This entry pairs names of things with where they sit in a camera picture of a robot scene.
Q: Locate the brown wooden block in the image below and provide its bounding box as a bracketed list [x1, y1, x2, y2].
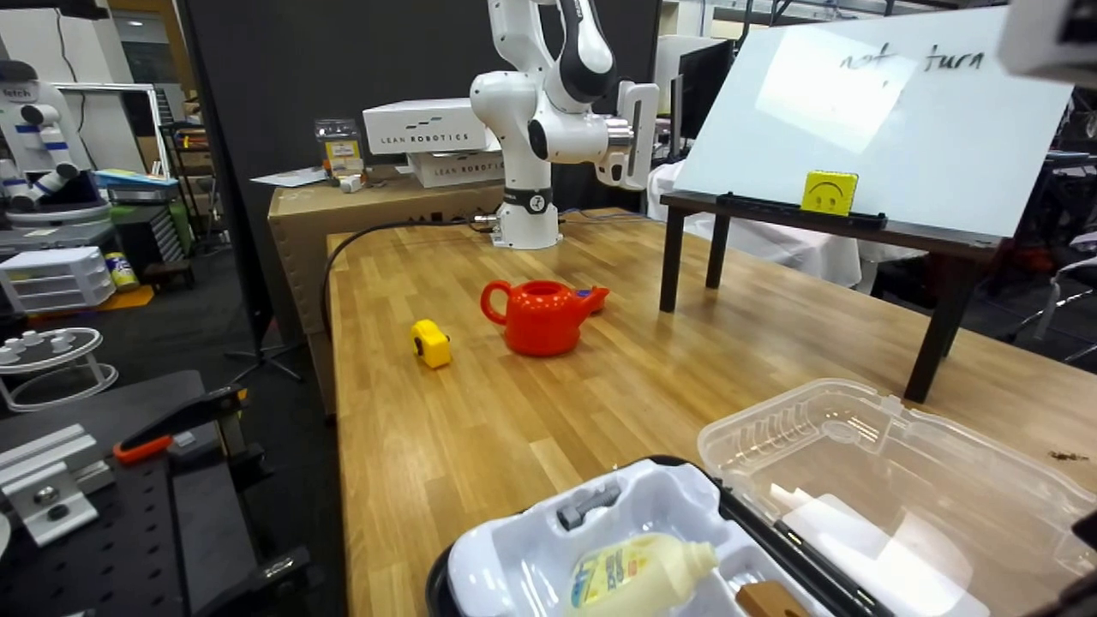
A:
[736, 583, 807, 617]

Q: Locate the clear plastic tool box lid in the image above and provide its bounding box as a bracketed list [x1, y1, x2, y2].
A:
[697, 378, 1095, 617]

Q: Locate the red handled clamp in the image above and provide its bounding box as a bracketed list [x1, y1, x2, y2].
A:
[109, 387, 248, 466]

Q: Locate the dark small wooden table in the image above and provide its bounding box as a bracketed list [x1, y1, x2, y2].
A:
[653, 190, 1002, 400]

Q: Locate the white box on cardboard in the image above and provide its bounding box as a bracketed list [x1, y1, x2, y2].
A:
[362, 97, 497, 155]

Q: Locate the yellow sticky note pad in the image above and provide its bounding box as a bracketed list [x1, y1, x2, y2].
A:
[799, 170, 857, 216]

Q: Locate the aluminium bracket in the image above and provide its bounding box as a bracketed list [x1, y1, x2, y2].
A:
[0, 425, 113, 550]

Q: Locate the white board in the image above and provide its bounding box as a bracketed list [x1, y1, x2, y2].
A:
[677, 8, 1072, 237]

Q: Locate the yellow tape measure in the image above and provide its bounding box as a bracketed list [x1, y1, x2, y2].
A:
[410, 318, 453, 371]

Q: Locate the yellow plastic bottle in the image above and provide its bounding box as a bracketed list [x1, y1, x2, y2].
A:
[570, 536, 715, 617]

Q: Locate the white robot arm moving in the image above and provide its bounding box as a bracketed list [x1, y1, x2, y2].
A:
[469, 0, 658, 249]

